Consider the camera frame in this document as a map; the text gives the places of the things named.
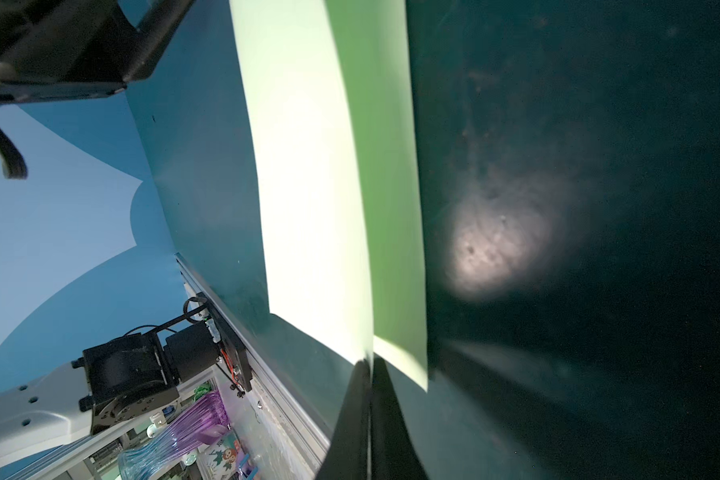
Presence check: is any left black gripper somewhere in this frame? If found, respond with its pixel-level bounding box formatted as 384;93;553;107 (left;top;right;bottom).
0;1;192;106

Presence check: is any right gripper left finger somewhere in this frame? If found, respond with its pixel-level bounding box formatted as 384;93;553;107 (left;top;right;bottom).
315;360;370;480

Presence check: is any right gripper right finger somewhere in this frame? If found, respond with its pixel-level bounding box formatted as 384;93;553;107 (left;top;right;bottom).
370;356;428;480

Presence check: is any light green paper sheet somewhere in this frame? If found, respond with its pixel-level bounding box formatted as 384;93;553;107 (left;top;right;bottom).
230;1;428;388

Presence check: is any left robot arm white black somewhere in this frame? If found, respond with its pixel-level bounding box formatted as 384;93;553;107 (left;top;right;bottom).
0;1;190;468

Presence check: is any dark green table mat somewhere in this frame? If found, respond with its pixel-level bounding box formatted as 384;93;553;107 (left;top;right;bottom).
122;0;720;480

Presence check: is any aluminium front rail bed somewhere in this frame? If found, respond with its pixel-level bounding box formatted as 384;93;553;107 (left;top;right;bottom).
176;254;330;479

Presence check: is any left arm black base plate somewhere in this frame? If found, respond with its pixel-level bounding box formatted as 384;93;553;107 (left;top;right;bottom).
196;293;253;398

